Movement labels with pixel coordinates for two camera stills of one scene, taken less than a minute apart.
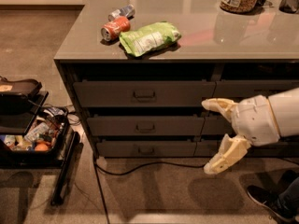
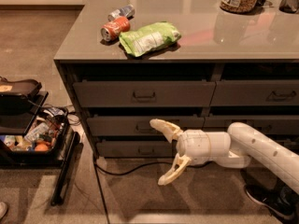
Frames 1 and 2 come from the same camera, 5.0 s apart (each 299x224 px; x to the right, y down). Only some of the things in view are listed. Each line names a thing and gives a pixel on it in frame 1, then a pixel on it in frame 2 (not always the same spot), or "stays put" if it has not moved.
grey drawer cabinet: (137, 62) stays put
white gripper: (253, 119) -> (194, 147)
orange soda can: (112, 30) stays put
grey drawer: (146, 148) stays put
